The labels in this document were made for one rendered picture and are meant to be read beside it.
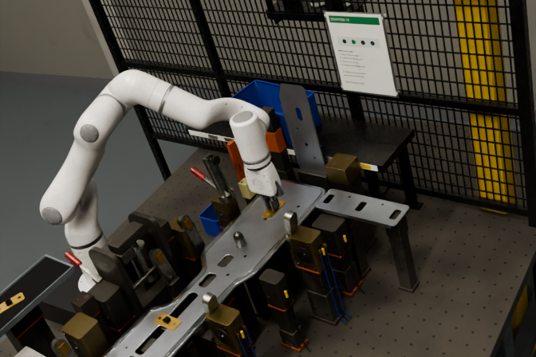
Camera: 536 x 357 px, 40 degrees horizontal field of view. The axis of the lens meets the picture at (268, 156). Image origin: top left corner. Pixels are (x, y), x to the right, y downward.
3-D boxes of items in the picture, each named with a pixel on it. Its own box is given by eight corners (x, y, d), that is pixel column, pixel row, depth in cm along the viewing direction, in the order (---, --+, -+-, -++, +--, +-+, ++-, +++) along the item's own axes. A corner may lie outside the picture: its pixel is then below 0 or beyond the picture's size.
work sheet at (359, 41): (398, 98, 242) (382, 13, 226) (341, 91, 256) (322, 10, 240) (401, 95, 243) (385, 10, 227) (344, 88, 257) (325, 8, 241)
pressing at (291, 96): (327, 174, 242) (303, 87, 224) (299, 169, 249) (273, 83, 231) (328, 174, 243) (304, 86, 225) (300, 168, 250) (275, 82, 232)
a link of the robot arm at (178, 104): (175, 89, 222) (266, 131, 223) (155, 119, 210) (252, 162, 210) (183, 67, 216) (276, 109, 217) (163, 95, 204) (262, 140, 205)
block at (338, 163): (365, 254, 250) (344, 170, 231) (346, 249, 255) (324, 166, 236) (377, 239, 255) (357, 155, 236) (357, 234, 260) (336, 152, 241)
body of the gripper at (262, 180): (236, 164, 216) (246, 194, 222) (262, 170, 210) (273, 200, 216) (251, 150, 220) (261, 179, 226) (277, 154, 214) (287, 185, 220)
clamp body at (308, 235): (343, 331, 225) (318, 247, 206) (312, 319, 232) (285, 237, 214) (354, 316, 229) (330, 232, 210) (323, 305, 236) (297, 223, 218)
